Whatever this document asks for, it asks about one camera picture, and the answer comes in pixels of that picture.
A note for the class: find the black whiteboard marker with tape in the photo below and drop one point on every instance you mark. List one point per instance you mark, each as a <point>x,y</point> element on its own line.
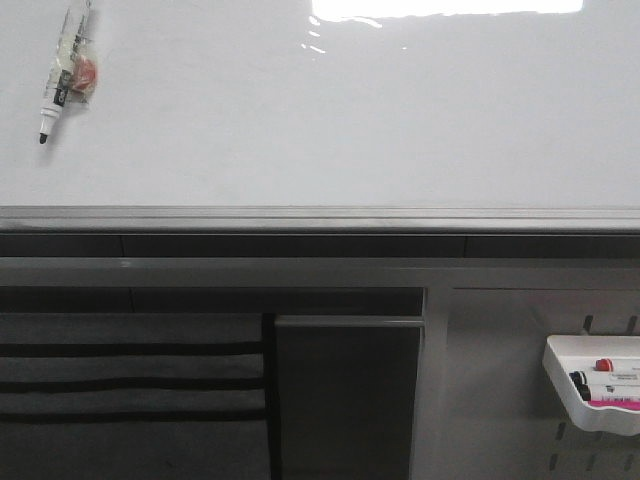
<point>72,70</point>

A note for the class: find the dark grey panel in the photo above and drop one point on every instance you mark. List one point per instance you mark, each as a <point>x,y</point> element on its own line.
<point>347,391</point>

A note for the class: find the white plastic marker tray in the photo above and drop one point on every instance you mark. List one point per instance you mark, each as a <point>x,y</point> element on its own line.
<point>564,354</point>

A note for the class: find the grey fabric organiser with stripes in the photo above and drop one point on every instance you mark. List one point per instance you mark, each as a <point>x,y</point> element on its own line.
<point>138,396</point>

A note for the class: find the black capped marker in tray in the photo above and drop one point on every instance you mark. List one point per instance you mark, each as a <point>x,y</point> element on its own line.
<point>590,378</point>

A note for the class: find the red capped marker in tray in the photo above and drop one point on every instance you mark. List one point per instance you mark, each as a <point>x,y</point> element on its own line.
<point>617,365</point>

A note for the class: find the white whiteboard with aluminium frame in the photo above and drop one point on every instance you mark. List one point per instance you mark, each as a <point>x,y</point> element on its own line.
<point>295,115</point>

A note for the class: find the white pegboard cabinet frame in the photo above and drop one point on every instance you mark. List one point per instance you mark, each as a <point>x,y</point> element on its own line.
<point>485,407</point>

